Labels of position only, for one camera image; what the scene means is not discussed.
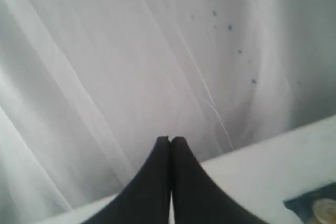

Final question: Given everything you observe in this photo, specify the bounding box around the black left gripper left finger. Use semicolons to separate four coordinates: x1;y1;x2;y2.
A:
84;136;171;224

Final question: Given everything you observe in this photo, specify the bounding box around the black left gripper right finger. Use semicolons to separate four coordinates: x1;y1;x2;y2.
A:
170;136;265;223

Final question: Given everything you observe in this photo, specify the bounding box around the spaghetti packet with Italian flag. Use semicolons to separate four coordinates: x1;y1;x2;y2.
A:
283;182;335;223

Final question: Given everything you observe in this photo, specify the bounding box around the white backdrop curtain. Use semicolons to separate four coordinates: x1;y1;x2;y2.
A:
1;0;335;223

